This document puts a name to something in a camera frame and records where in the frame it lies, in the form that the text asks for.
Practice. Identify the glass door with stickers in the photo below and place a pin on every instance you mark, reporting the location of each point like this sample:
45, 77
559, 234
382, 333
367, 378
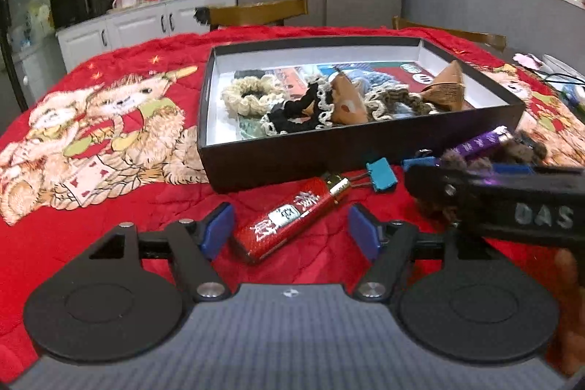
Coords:
27, 6

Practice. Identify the person's right hand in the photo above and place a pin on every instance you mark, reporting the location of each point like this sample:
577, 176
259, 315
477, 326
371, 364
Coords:
571, 303

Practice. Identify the purple lighter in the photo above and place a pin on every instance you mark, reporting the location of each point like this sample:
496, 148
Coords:
475, 143

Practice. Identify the wooden chair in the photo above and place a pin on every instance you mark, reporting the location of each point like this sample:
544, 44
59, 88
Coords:
256, 13
457, 34

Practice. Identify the cream knitted scrunchie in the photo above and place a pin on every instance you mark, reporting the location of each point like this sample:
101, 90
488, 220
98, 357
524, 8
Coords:
237, 90

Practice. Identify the red lighter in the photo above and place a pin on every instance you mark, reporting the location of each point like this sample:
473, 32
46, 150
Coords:
274, 225

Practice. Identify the black microwave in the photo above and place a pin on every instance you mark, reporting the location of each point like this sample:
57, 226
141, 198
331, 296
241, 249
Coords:
82, 4

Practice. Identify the white crumpled paper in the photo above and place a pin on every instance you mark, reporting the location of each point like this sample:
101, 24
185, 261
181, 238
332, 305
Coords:
528, 61

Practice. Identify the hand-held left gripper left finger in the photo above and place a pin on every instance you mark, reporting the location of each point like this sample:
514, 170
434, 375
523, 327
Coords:
218, 230

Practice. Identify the blue binder clip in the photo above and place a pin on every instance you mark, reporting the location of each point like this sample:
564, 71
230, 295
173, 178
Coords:
381, 175
418, 163

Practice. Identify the orange triangular snack packet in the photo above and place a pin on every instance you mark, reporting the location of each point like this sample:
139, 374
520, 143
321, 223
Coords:
349, 102

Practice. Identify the blue knitted scrunchie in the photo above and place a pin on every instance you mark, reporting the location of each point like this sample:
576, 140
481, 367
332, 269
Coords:
365, 77

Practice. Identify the black cardboard box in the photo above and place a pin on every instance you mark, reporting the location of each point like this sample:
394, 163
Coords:
274, 161

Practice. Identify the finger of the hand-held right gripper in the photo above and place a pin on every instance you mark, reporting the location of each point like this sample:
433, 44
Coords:
512, 169
434, 186

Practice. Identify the brown triangular snack packet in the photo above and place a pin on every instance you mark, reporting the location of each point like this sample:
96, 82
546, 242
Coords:
445, 90

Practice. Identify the white kitchen cabinet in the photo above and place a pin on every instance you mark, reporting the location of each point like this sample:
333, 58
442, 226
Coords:
137, 29

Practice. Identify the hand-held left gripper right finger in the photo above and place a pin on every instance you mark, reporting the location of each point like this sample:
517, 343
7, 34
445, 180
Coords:
364, 230

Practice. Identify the red printed blanket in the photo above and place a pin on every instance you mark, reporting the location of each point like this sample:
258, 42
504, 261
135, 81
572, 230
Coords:
137, 212

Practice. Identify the brown scrunchie white trim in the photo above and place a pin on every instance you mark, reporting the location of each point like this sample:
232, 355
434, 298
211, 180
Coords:
393, 97

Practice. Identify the black scrunchie white trim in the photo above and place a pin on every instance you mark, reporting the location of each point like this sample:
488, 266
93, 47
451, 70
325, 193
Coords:
292, 111

